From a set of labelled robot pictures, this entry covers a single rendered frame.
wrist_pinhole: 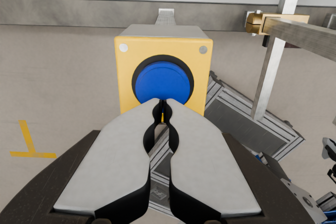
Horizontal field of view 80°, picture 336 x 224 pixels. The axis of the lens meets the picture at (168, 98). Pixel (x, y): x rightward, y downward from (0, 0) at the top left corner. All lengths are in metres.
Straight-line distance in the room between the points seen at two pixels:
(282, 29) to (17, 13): 0.73
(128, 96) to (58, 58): 1.45
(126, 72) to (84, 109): 1.57
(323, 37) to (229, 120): 1.11
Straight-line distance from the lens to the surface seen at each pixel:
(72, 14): 0.72
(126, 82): 0.16
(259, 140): 1.64
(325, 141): 0.85
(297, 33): 0.46
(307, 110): 1.93
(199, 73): 0.15
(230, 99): 1.34
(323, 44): 0.40
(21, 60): 1.75
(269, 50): 0.63
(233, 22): 0.70
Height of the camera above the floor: 1.36
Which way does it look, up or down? 63 degrees down
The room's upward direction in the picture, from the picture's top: 180 degrees clockwise
